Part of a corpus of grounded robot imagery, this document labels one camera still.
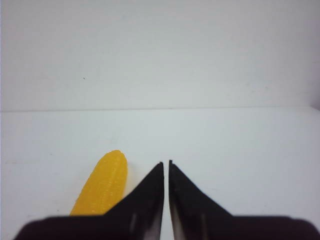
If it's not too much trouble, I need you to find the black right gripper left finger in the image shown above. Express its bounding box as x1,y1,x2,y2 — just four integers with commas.
16,162,164,240

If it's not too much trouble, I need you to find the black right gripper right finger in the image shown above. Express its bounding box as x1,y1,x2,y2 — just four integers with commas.
168,161,320,240

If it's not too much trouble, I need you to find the yellow toy corn cob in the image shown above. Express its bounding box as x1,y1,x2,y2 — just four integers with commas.
70,150,128,216

